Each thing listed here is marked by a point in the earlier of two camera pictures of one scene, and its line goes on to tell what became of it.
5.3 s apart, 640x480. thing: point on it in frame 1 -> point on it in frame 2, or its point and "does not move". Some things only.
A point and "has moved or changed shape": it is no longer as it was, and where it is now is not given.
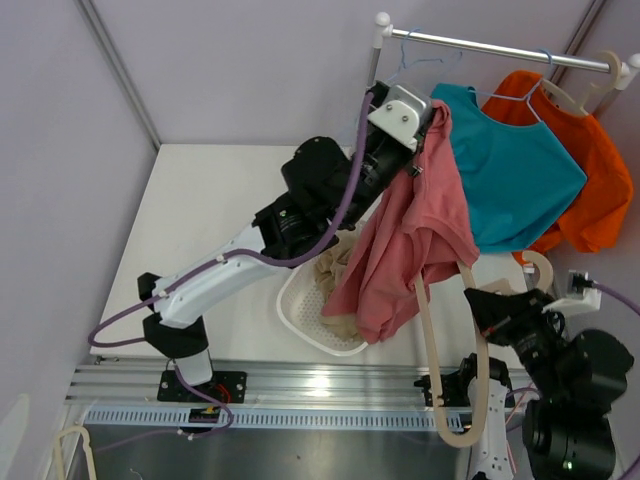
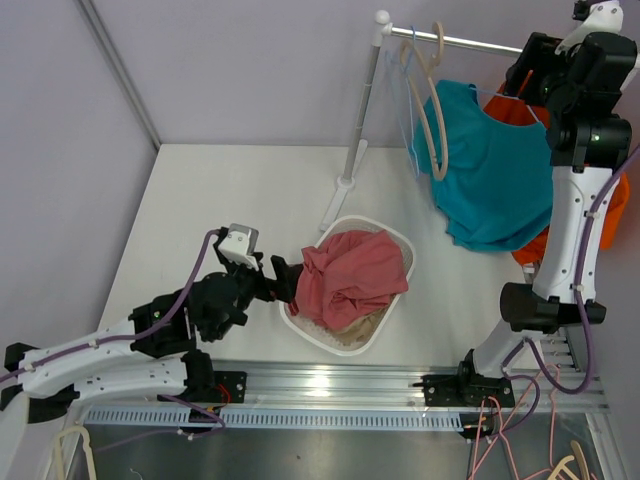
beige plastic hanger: [471, 437] -> [417, 70]
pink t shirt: [420, 227] has moved or changed shape
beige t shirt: [328, 267] -> [360, 330]
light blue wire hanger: [529, 93] does not move
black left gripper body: [380, 169] -> [252, 285]
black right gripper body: [532, 330] -> [549, 89]
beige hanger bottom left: [86, 441] does not move
